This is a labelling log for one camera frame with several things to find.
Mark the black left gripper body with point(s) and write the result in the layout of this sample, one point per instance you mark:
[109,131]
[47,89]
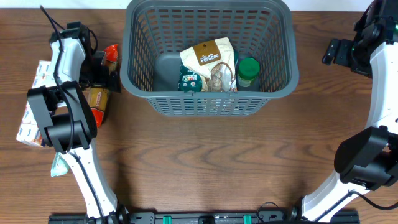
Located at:
[109,79]

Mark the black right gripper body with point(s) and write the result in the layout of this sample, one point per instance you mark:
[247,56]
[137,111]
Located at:
[342,52]

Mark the orange spaghetti pasta pack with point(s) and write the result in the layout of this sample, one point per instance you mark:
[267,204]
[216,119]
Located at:
[98,97]

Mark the white tissue multipack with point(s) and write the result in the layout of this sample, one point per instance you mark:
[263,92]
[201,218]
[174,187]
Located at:
[28,132]

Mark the green lid glass jar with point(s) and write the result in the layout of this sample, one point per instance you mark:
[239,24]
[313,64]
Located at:
[248,72]

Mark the green Nescafe coffee bag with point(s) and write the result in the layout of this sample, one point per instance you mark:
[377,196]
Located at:
[188,82]

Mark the beige PanTree snack bag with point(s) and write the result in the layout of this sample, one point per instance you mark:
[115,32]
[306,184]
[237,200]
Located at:
[210,65]

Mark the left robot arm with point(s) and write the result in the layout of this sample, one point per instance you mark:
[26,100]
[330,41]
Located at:
[67,123]

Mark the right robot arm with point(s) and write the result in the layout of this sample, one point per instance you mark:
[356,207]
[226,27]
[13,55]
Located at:
[367,160]

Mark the grey plastic basket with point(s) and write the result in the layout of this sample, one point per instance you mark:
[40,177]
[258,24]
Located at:
[155,33]

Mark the light green small packet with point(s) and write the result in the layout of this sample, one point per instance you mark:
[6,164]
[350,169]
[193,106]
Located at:
[59,166]

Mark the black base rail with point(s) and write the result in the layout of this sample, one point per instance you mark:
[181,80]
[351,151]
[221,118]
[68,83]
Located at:
[264,216]

